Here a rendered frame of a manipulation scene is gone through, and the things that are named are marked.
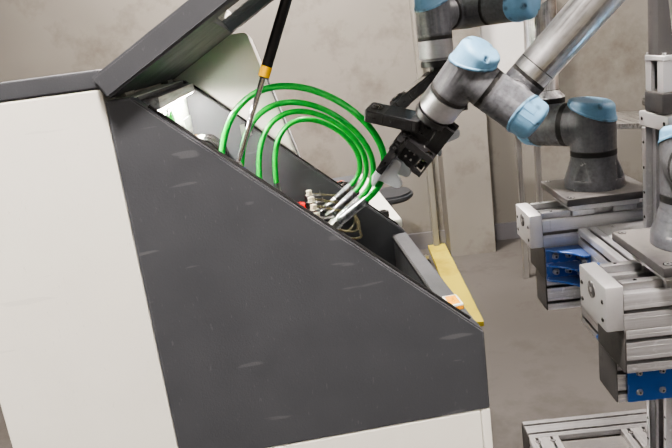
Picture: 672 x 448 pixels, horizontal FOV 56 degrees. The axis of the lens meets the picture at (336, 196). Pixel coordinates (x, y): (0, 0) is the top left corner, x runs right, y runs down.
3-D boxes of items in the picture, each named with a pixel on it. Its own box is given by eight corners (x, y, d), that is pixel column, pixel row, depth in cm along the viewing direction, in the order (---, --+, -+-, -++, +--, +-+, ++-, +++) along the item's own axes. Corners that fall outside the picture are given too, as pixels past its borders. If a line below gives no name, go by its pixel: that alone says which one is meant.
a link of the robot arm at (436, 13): (458, -17, 136) (433, -15, 131) (462, 36, 139) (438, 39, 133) (428, -11, 142) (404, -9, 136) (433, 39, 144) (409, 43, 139)
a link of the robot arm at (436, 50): (422, 42, 135) (413, 42, 142) (424, 64, 136) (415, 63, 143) (456, 37, 135) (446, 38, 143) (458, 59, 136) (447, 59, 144)
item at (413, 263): (483, 397, 124) (476, 321, 120) (461, 401, 123) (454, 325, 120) (411, 284, 184) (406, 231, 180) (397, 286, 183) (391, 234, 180)
